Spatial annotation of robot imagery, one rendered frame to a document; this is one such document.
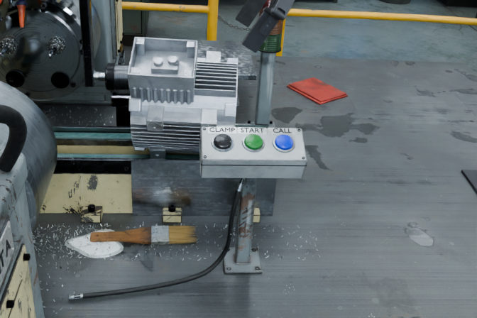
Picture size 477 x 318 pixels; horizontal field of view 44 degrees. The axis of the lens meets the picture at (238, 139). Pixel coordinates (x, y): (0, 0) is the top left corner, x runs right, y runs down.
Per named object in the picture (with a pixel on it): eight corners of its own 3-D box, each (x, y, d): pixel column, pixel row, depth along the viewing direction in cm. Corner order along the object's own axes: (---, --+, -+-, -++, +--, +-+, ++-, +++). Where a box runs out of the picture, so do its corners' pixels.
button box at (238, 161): (199, 178, 95) (201, 159, 91) (199, 145, 100) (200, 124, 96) (302, 179, 97) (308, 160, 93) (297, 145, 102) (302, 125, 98)
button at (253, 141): (244, 154, 94) (245, 147, 93) (243, 140, 96) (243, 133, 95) (262, 154, 95) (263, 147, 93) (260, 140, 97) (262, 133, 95)
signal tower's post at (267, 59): (247, 137, 152) (260, -25, 132) (244, 123, 159) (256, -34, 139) (277, 138, 153) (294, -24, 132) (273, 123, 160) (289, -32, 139)
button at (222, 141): (213, 153, 94) (214, 147, 93) (212, 139, 96) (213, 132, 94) (231, 154, 94) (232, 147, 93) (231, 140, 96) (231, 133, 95)
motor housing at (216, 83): (134, 167, 120) (125, 106, 105) (145, 98, 131) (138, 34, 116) (231, 172, 120) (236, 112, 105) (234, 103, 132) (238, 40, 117)
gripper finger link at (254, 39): (279, 18, 97) (280, 19, 96) (255, 52, 100) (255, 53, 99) (264, 8, 96) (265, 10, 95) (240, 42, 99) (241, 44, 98)
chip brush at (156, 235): (89, 247, 110) (89, 243, 110) (91, 231, 114) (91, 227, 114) (197, 243, 113) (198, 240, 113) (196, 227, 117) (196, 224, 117)
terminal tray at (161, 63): (130, 102, 110) (126, 75, 104) (137, 62, 117) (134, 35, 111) (194, 106, 110) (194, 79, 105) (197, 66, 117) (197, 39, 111)
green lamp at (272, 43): (258, 52, 142) (259, 35, 140) (255, 44, 147) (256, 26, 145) (282, 53, 142) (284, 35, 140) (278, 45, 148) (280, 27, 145)
